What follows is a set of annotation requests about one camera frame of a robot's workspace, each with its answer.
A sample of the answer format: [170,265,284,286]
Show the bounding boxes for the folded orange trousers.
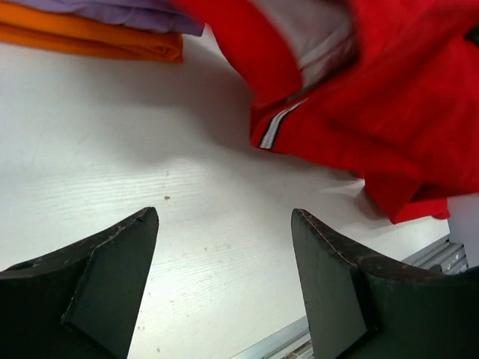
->
[1,1,183,63]

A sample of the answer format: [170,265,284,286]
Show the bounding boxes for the aluminium frame rail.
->
[234,236,469,359]

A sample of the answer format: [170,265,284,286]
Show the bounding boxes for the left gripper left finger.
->
[1,207,159,358]

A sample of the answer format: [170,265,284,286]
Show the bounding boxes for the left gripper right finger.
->
[291,209,478,358]

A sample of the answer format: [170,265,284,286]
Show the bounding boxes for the red trousers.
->
[178,1,478,224]

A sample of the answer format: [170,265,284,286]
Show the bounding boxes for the folded purple trousers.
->
[13,0,204,37]

